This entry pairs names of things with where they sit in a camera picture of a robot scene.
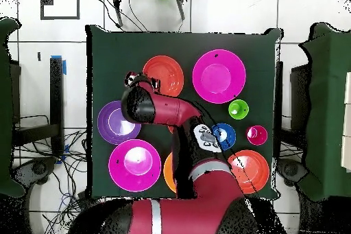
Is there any crimson cup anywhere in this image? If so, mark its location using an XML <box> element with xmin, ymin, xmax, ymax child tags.
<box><xmin>245</xmin><ymin>125</ymin><xmax>269</xmax><ymax>146</ymax></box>

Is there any black rounded floor base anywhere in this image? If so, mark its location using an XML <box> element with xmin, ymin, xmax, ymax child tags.
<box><xmin>276</xmin><ymin>158</ymin><xmax>309</xmax><ymax>187</ymax></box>
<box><xmin>12</xmin><ymin>156</ymin><xmax>57</xmax><ymax>187</ymax></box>

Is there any small blue bowl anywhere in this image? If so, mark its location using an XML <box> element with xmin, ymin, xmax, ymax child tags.
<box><xmin>210</xmin><ymin>123</ymin><xmax>237</xmax><ymax>152</ymax></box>

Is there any black metal stand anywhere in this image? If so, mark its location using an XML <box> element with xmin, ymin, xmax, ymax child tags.
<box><xmin>274</xmin><ymin>60</ymin><xmax>309</xmax><ymax>150</ymax></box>
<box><xmin>12</xmin><ymin>55</ymin><xmax>67</xmax><ymax>158</ymax></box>

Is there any large orange bowl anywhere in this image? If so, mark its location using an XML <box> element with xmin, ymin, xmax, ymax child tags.
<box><xmin>162</xmin><ymin>151</ymin><xmax>178</xmax><ymax>194</ymax></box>

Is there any dark green tablecloth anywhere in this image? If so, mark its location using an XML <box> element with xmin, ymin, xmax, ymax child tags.
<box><xmin>86</xmin><ymin>24</ymin><xmax>283</xmax><ymax>200</ymax></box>

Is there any medium red-orange bowl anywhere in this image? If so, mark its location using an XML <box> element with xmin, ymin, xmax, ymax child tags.
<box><xmin>142</xmin><ymin>55</ymin><xmax>185</xmax><ymax>98</ymax></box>
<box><xmin>227</xmin><ymin>150</ymin><xmax>271</xmax><ymax>194</ymax></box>

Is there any purple bowl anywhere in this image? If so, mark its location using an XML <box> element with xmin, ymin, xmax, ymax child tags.
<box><xmin>97</xmin><ymin>100</ymin><xmax>143</xmax><ymax>146</ymax></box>

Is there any tangle of cables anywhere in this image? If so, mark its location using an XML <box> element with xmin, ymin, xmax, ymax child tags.
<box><xmin>13</xmin><ymin>129</ymin><xmax>94</xmax><ymax>234</ymax></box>

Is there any green cup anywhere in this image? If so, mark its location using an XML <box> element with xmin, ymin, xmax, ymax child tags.
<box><xmin>228</xmin><ymin>99</ymin><xmax>250</xmax><ymax>120</ymax></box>

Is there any large pink bowl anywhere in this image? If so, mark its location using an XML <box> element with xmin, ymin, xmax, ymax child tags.
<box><xmin>191</xmin><ymin>49</ymin><xmax>247</xmax><ymax>105</ymax></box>
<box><xmin>108</xmin><ymin>139</ymin><xmax>162</xmax><ymax>193</ymax></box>

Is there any stack of white boxes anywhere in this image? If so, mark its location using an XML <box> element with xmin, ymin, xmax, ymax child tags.
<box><xmin>340</xmin><ymin>71</ymin><xmax>351</xmax><ymax>173</ymax></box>

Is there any green cloth side table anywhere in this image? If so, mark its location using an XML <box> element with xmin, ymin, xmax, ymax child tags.
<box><xmin>298</xmin><ymin>21</ymin><xmax>351</xmax><ymax>202</ymax></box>
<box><xmin>0</xmin><ymin>17</ymin><xmax>25</xmax><ymax>198</ymax></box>

